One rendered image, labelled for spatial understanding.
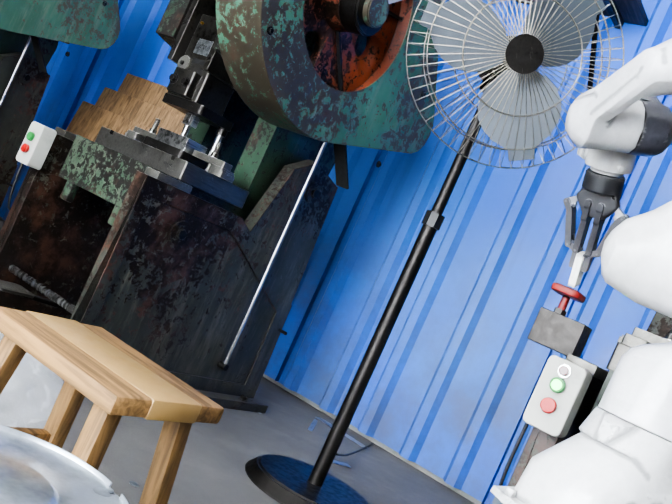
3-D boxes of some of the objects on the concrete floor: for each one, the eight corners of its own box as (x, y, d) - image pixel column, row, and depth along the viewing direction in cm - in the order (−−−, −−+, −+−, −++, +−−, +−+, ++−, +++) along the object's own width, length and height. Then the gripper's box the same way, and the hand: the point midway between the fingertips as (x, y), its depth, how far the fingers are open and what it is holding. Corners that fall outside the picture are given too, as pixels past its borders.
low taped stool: (-98, 492, 127) (-11, 301, 127) (26, 490, 147) (101, 325, 147) (17, 620, 108) (119, 395, 108) (142, 598, 128) (227, 408, 128)
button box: (446, 687, 141) (588, 370, 142) (338, 605, 155) (468, 316, 156) (615, 588, 262) (692, 417, 263) (546, 547, 276) (619, 384, 276)
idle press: (70, 419, 194) (363, -227, 195) (-100, 278, 251) (126, -221, 253) (375, 446, 319) (552, 52, 320) (214, 348, 376) (365, 14, 377)
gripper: (567, 164, 152) (536, 277, 161) (633, 183, 145) (597, 301, 153) (582, 160, 158) (551, 270, 166) (646, 179, 151) (611, 293, 159)
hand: (578, 269), depth 159 cm, fingers closed
